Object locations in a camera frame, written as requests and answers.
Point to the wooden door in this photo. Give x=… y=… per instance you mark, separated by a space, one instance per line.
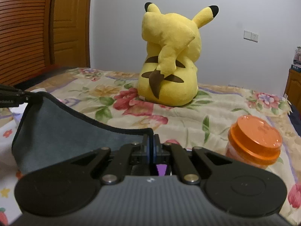
x=69 y=33

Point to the floral bed sheet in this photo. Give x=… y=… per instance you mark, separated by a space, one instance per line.
x=230 y=192

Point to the folded clothes stack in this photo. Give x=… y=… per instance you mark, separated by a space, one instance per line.
x=297 y=56

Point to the wooden slatted headboard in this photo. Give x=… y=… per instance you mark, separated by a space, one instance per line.
x=25 y=49

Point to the purple grey microfiber towel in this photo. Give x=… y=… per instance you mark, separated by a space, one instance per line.
x=50 y=132

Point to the white wall switch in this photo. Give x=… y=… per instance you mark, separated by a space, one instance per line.
x=250 y=36

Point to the wooden sideboard cabinet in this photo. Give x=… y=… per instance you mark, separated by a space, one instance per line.
x=293 y=89

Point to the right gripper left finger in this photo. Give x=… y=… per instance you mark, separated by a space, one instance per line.
x=129 y=155

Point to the orange lidded plastic cup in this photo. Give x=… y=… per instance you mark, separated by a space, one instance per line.
x=253 y=141

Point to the white strawberry print cloth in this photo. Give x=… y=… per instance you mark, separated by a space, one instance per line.
x=10 y=174

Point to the yellow Pikachu plush toy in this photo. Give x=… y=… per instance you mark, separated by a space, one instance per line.
x=169 y=75

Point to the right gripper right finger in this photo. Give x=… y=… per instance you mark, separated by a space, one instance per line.
x=177 y=160

